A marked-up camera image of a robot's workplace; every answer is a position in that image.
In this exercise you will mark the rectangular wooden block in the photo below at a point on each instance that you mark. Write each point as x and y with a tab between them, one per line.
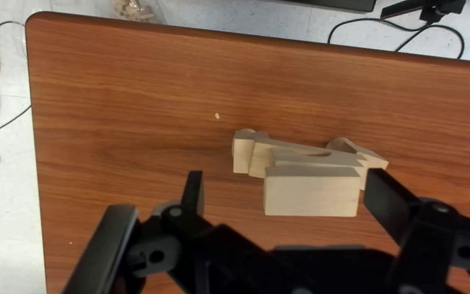
311	193

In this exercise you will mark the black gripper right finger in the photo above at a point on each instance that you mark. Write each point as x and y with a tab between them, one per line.
392	204

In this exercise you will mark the small crumb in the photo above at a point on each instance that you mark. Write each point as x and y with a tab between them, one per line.
217	115

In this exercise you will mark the wooden leg block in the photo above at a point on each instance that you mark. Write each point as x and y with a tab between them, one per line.
363	155
240	155

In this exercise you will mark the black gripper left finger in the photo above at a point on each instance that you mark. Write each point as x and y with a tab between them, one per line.
195	198

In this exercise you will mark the black stand foot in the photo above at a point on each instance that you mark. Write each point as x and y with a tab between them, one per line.
425	7

